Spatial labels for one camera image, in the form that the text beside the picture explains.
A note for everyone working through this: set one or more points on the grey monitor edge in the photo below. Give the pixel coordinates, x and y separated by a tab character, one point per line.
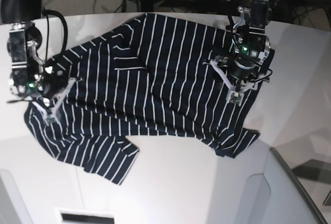
289	201

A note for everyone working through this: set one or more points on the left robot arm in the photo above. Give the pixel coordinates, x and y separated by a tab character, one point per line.
251	46

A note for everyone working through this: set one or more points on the navy white striped t-shirt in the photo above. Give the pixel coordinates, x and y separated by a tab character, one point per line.
148	77

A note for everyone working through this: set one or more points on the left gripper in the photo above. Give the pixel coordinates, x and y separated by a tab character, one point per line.
242	69

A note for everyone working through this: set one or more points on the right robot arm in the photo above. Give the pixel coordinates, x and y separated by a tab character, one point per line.
30	76

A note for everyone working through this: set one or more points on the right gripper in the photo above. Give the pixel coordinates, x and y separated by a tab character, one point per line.
53	81

